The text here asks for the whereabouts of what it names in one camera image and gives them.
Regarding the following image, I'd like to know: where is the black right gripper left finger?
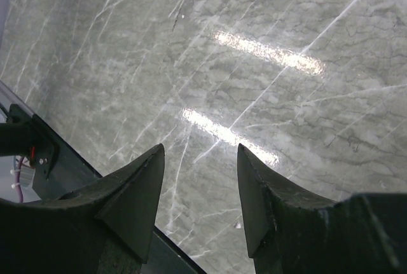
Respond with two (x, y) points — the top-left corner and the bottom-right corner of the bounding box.
(1, 144), (165, 273)

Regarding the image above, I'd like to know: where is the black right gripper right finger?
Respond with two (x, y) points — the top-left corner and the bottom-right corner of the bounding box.
(237, 145), (406, 273)

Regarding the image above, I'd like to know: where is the black robot mounting base bar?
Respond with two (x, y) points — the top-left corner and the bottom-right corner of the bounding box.
(1, 104), (202, 273)

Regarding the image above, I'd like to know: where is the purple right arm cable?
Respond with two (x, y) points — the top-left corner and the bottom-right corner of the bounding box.
(11, 156), (34, 203)

